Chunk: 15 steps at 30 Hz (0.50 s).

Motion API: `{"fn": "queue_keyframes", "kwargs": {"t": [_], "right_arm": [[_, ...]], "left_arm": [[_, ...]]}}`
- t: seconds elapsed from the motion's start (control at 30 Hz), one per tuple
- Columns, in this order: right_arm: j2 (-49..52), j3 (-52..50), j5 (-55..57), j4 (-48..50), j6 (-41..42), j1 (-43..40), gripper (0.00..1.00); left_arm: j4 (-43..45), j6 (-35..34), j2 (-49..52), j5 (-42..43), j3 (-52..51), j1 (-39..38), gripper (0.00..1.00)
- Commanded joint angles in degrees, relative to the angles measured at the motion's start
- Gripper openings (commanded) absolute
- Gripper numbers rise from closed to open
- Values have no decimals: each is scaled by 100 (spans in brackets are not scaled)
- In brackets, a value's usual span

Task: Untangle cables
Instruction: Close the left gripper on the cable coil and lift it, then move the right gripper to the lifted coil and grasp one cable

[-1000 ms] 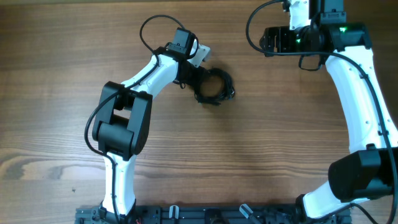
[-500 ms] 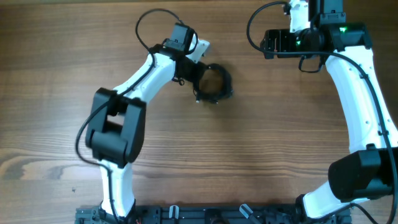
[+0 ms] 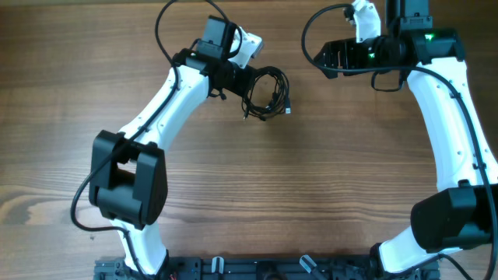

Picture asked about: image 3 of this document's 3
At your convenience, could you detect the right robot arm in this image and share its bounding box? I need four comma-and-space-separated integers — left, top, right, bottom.
310, 1, 497, 279

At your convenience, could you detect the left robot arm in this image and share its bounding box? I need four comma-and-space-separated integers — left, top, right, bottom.
89, 16, 264, 278

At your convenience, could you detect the black cable bundle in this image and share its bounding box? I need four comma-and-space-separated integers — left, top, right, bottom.
240, 65, 293, 122

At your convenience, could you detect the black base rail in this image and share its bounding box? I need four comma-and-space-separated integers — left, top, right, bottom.
93, 254, 440, 280

